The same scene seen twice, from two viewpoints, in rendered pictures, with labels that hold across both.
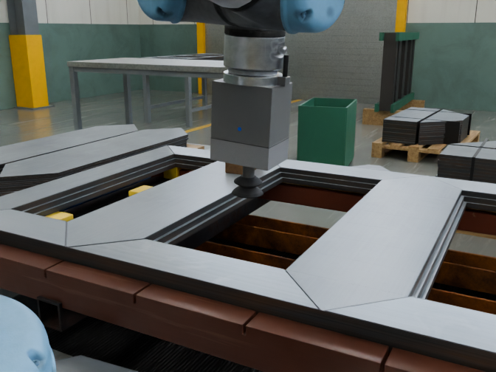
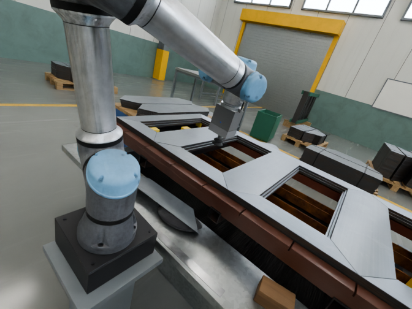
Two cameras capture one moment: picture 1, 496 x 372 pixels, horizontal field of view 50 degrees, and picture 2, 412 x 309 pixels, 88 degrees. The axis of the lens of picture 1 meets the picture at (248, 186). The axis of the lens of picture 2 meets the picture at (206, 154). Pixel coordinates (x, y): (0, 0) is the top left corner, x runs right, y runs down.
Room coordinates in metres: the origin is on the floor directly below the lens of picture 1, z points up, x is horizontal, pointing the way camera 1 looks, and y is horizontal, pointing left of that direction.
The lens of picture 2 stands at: (-0.09, -0.04, 1.26)
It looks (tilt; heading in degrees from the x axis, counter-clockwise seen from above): 23 degrees down; 5
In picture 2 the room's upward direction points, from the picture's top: 16 degrees clockwise
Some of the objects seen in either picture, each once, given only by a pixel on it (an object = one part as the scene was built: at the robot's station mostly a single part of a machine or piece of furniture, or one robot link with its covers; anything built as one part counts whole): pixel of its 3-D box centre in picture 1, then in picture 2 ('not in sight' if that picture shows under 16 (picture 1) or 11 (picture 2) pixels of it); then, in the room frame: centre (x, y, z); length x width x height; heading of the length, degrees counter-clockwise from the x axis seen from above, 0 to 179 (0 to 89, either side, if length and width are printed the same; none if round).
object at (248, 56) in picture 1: (255, 54); (233, 99); (0.69, -0.01, 1.16); 0.08 x 0.08 x 0.05
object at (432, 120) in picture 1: (429, 132); (307, 137); (5.42, -1.86, 0.18); 1.20 x 0.80 x 0.37; 149
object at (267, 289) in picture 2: not in sight; (274, 297); (0.36, -0.30, 0.70); 0.10 x 0.06 x 0.05; 74
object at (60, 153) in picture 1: (82, 153); (169, 107); (1.64, 0.52, 0.82); 0.80 x 0.40 x 0.06; 152
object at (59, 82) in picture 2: not in sight; (83, 77); (4.28, 3.41, 0.20); 1.20 x 0.80 x 0.41; 148
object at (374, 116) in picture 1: (398, 76); (303, 110); (7.47, -2.06, 0.58); 1.60 x 0.60 x 1.17; 155
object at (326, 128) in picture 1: (325, 133); (265, 124); (4.79, -0.70, 0.29); 0.61 x 0.46 x 0.57; 161
